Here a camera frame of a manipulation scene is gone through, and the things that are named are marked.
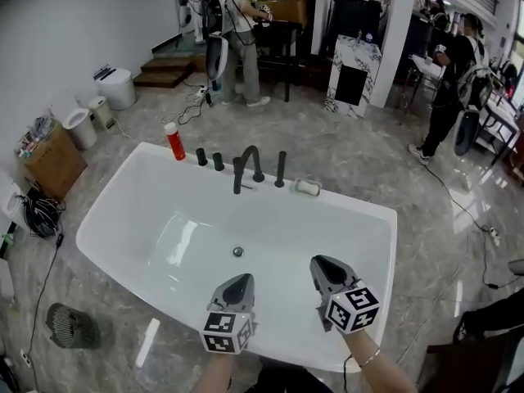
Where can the cardboard box with clutter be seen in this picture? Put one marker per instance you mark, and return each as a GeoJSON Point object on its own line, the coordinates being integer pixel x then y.
{"type": "Point", "coordinates": [53, 162]}

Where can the black arched faucet spout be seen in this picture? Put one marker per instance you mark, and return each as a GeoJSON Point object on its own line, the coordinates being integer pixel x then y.
{"type": "Point", "coordinates": [249, 154]}

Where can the black shower head holder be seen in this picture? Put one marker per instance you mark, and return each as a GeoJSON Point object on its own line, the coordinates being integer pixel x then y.
{"type": "Point", "coordinates": [279, 184]}

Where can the white soap bar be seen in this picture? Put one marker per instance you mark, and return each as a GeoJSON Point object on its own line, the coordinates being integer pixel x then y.
{"type": "Point", "coordinates": [307, 186]}

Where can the red bottle white cap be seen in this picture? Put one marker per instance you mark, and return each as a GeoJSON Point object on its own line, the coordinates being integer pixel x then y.
{"type": "Point", "coordinates": [176, 143]}

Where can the black floor fan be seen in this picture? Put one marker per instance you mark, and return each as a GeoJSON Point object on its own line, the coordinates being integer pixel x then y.
{"type": "Point", "coordinates": [71, 326]}

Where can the small beige pedal bin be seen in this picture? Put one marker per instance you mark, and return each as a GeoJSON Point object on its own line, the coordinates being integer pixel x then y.
{"type": "Point", "coordinates": [100, 113]}

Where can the large white lidded bin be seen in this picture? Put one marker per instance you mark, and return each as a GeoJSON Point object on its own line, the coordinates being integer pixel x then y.
{"type": "Point", "coordinates": [116, 90]}

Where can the clear soap dish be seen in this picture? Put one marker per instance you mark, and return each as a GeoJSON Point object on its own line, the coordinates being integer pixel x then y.
{"type": "Point", "coordinates": [317, 186]}

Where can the person's right forearm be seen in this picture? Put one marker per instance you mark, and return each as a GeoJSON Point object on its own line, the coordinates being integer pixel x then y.
{"type": "Point", "coordinates": [380, 373]}

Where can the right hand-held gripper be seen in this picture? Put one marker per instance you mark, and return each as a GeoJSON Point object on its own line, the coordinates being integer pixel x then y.
{"type": "Point", "coordinates": [352, 305]}

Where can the black handheld shower head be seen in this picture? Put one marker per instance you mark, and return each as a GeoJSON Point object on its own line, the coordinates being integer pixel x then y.
{"type": "Point", "coordinates": [280, 164]}

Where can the black metal table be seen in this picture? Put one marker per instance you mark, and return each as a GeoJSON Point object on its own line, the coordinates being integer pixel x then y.
{"type": "Point", "coordinates": [278, 35]}

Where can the white flat bar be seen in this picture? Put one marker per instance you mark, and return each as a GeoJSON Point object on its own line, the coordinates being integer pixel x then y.
{"type": "Point", "coordinates": [147, 342]}

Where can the person's dark clothing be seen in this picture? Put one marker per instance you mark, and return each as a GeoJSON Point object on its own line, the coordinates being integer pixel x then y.
{"type": "Point", "coordinates": [286, 377]}

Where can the chrome bathtub drain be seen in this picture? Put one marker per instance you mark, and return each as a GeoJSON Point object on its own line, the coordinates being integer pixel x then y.
{"type": "Point", "coordinates": [238, 251]}

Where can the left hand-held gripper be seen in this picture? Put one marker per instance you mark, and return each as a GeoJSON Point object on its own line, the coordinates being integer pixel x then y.
{"type": "Point", "coordinates": [229, 326]}

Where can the person's left forearm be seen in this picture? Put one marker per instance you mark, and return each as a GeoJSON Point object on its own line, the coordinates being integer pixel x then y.
{"type": "Point", "coordinates": [215, 373]}

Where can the white power strip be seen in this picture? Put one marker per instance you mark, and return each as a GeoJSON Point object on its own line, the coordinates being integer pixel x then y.
{"type": "Point", "coordinates": [25, 358]}
{"type": "Point", "coordinates": [495, 236]}
{"type": "Point", "coordinates": [200, 91]}

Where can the white table black legs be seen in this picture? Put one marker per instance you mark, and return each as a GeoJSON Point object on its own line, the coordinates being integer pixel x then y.
{"type": "Point", "coordinates": [497, 117]}

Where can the black cabinet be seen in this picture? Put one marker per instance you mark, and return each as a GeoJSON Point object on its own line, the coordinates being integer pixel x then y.
{"type": "Point", "coordinates": [354, 14]}

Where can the white bathtub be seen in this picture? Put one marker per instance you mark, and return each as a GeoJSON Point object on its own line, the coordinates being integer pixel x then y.
{"type": "Point", "coordinates": [163, 203]}

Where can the white open round bin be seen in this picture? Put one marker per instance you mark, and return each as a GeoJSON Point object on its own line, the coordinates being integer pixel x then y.
{"type": "Point", "coordinates": [82, 131]}

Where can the wooden steps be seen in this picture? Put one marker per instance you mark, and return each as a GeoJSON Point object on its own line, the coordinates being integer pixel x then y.
{"type": "Point", "coordinates": [163, 70]}

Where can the black faucet knob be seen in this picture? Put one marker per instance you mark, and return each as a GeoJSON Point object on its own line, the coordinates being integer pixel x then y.
{"type": "Point", "coordinates": [201, 156]}
{"type": "Point", "coordinates": [218, 161]}

